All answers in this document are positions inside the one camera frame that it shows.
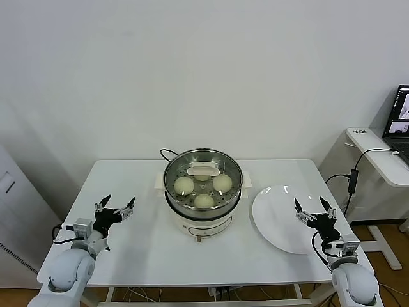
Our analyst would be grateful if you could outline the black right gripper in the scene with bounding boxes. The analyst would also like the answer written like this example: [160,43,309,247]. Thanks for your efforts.
[293,197,341,246]

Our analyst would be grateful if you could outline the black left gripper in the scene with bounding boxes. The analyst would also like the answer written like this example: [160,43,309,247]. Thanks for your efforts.
[94,193,136,237]

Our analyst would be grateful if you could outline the white table frame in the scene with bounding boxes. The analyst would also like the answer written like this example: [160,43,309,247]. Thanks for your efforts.
[79,281,362,307]

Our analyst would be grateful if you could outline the white power strip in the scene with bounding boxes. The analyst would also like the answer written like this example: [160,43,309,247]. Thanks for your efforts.
[209,287,236,301]

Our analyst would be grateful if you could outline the white side table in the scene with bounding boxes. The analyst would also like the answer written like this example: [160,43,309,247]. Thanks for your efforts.
[344,127,409,271]

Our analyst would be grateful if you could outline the glass pot lid cream handle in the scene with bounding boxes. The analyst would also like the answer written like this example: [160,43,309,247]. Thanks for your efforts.
[164,147,245,210]

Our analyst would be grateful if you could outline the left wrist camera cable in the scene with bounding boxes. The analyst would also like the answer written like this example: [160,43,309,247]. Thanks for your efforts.
[52,223,77,246]

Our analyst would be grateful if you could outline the perforated steel steamer basket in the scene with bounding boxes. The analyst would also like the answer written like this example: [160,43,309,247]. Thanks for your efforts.
[164,147,245,214]

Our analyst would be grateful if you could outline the black cooker power cord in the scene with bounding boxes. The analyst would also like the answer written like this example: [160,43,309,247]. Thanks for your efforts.
[160,148,180,164]

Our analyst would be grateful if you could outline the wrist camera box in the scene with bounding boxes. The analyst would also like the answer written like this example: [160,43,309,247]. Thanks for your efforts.
[327,237,360,258]
[65,217,93,239]

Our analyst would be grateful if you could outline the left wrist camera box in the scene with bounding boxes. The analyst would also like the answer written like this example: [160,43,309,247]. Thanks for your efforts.
[65,217,93,239]

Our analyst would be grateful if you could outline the black cable with adapter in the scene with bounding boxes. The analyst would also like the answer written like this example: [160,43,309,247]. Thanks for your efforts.
[325,148,400,218]

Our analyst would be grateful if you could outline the cream electric cooker pot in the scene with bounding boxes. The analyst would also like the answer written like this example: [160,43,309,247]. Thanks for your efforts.
[155,171,253,246]

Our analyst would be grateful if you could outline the white cabinet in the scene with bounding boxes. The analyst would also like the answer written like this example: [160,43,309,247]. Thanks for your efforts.
[0,143,65,287]

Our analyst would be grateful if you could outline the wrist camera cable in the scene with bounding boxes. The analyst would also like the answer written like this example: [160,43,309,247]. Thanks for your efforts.
[52,223,77,246]
[311,230,333,272]

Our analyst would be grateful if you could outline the white floor cables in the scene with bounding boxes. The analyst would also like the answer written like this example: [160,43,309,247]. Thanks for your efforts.
[124,287,208,303]

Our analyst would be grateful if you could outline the white round plate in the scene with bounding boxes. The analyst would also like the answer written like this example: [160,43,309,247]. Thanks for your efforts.
[252,185,332,255]

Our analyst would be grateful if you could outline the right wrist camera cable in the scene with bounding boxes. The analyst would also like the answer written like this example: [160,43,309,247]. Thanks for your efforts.
[311,230,333,272]

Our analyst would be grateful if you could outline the black open laptop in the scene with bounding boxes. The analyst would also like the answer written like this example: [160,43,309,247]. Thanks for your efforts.
[382,84,409,154]

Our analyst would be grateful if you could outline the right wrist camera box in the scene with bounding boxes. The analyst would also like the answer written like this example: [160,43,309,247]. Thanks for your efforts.
[327,237,360,258]

